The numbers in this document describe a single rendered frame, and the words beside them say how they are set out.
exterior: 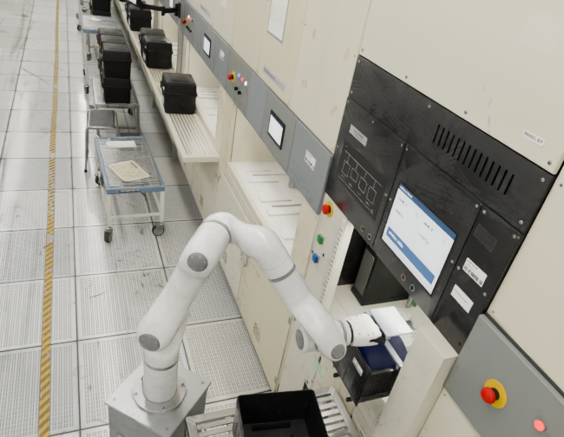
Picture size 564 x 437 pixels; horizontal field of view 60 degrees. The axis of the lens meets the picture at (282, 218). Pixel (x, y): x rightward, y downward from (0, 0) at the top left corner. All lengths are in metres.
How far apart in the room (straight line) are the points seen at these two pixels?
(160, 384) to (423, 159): 1.16
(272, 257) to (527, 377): 0.68
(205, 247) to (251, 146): 2.05
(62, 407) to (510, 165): 2.43
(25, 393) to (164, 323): 1.54
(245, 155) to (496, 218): 2.32
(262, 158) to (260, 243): 2.10
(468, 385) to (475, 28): 0.91
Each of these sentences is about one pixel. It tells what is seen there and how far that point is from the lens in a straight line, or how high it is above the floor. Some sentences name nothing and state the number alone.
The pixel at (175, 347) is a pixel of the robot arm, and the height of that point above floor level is 1.02.
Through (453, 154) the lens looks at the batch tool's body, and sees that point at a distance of 1.38.
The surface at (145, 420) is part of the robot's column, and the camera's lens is 1.90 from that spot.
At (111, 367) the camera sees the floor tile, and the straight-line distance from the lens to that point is 3.05.
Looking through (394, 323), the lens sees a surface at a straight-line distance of 1.64.
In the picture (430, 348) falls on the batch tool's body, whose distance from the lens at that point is 1.44.
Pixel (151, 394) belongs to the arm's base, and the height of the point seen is 0.81.
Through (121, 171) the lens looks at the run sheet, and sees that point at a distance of 3.93.
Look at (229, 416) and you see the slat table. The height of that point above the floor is 0.76.
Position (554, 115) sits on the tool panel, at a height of 2.06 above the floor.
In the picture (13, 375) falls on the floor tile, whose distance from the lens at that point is 3.10.
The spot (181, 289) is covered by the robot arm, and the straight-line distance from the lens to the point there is 1.50.
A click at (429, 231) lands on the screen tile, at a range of 1.45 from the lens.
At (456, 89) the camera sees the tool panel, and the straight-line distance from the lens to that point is 1.38.
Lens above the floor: 2.32
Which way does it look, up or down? 32 degrees down
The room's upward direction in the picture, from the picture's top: 11 degrees clockwise
